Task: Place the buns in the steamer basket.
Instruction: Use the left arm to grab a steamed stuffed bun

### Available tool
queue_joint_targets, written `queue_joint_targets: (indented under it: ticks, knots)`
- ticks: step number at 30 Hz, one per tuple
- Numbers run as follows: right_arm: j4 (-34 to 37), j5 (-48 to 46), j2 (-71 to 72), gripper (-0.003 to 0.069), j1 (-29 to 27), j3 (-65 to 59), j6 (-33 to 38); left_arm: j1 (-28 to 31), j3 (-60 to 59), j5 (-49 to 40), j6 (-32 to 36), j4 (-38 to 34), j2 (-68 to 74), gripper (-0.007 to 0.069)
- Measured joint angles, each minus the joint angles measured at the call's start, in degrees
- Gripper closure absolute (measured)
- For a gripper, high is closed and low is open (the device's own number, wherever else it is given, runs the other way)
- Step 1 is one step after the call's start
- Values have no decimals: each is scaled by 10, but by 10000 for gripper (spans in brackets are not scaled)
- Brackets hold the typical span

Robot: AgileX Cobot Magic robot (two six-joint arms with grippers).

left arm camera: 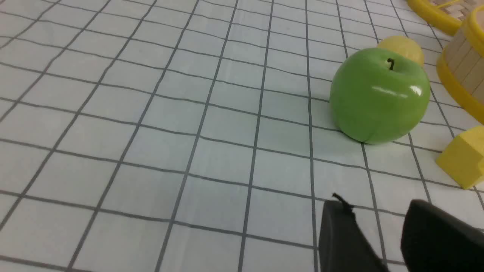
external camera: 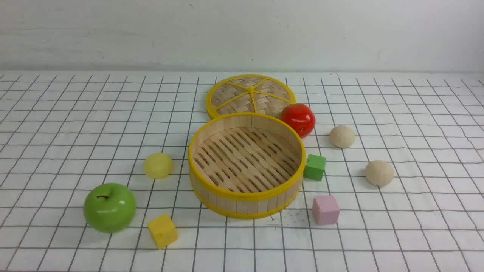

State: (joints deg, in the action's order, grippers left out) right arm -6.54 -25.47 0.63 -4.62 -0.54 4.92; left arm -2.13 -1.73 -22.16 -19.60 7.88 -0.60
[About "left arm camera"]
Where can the yellow bun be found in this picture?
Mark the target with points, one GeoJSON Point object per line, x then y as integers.
{"type": "Point", "coordinates": [404, 46]}

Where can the white grid tablecloth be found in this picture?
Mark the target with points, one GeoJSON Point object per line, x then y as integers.
{"type": "Point", "coordinates": [196, 136]}

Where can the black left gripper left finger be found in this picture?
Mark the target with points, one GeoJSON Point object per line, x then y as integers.
{"type": "Point", "coordinates": [342, 245]}

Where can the green apple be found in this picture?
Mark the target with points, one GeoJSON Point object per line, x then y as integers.
{"type": "Point", "coordinates": [378, 96]}

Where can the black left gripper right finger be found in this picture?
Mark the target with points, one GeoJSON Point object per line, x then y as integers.
{"type": "Point", "coordinates": [435, 241]}

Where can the woven bamboo steamer lid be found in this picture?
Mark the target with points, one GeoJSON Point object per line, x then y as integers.
{"type": "Point", "coordinates": [449, 15]}

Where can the yellow cube block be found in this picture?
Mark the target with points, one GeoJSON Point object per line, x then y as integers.
{"type": "Point", "coordinates": [463, 158]}

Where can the bamboo steamer tray yellow rim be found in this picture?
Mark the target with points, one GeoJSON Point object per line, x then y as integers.
{"type": "Point", "coordinates": [461, 65]}

